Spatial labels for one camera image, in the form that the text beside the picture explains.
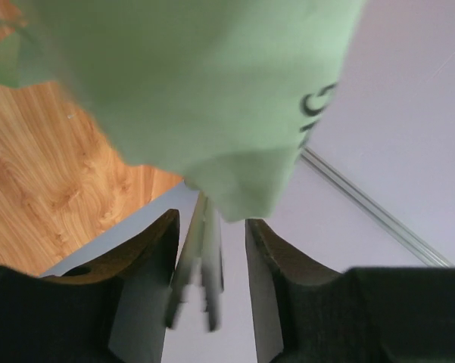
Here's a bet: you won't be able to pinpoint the green cat litter bag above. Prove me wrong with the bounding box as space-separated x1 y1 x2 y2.
0 0 364 222

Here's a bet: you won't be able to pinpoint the white plastic bag clip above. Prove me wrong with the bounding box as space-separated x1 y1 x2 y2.
164 192 224 332

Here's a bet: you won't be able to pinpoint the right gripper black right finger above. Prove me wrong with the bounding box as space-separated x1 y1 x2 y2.
245 219 455 362

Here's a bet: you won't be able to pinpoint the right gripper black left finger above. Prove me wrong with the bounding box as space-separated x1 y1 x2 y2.
0 209 179 362

